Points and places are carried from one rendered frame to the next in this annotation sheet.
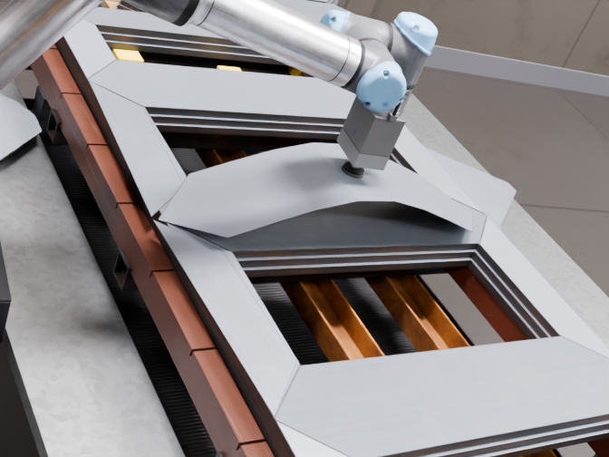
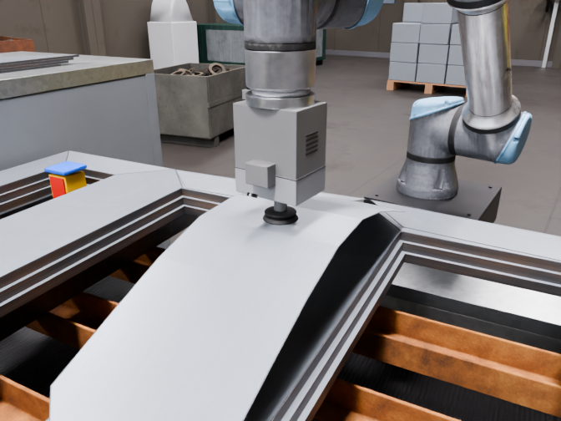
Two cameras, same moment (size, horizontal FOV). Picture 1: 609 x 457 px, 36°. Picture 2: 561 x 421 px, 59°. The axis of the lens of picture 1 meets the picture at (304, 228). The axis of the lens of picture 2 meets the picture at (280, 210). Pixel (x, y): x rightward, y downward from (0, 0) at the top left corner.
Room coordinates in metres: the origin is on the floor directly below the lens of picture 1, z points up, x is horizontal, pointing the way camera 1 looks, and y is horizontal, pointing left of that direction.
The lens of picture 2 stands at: (2.02, -0.25, 1.20)
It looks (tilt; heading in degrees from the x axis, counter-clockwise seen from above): 23 degrees down; 158
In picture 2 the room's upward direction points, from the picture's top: straight up
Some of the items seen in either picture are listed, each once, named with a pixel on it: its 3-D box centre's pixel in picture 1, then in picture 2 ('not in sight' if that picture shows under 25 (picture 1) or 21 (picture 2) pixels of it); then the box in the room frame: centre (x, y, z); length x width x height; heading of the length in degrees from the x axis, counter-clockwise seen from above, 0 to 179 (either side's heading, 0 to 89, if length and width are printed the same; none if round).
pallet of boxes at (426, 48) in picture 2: not in sight; (441, 48); (-4.12, 4.87, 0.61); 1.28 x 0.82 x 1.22; 35
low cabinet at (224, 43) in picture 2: not in sight; (260, 45); (-8.05, 3.49, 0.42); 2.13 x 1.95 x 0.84; 124
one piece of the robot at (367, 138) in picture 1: (378, 130); (272, 144); (1.52, -0.05, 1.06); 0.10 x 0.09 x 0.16; 123
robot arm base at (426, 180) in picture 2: not in sight; (428, 170); (1.08, 0.54, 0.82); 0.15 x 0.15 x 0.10
